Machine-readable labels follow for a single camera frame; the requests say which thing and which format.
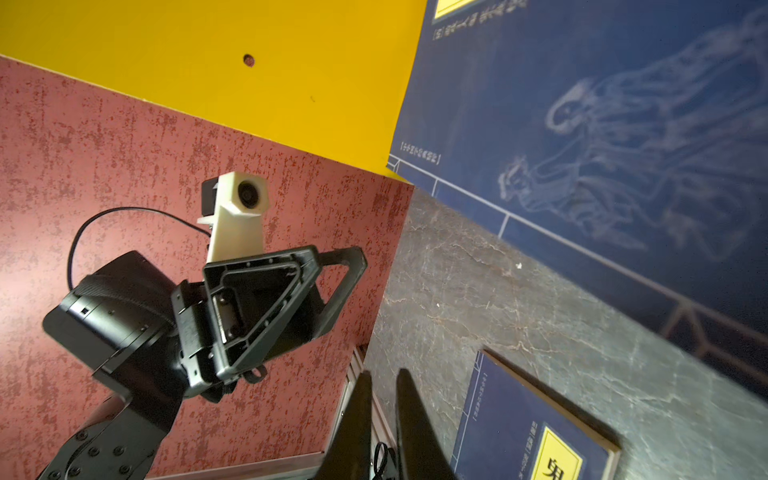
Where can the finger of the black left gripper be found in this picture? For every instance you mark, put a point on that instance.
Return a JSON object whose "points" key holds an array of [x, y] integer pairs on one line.
{"points": [[262, 307], [355, 261]]}

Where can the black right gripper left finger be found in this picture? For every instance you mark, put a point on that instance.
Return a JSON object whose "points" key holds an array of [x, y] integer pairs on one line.
{"points": [[349, 455]]}

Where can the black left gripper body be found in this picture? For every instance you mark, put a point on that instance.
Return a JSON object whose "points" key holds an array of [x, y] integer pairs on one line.
{"points": [[141, 335]]}

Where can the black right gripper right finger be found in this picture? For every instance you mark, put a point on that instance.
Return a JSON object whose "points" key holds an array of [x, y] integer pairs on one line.
{"points": [[419, 455]]}

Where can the blue Chinese book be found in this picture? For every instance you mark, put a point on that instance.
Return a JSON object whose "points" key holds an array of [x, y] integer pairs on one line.
{"points": [[623, 144], [512, 429]]}

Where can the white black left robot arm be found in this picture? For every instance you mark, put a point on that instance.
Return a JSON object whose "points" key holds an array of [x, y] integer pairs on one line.
{"points": [[108, 453]]}

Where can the yellow pink blue bookshelf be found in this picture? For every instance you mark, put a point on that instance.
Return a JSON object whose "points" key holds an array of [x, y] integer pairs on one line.
{"points": [[324, 77]]}

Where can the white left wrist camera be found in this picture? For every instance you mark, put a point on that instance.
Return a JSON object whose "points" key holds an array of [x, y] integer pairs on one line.
{"points": [[233, 206]]}

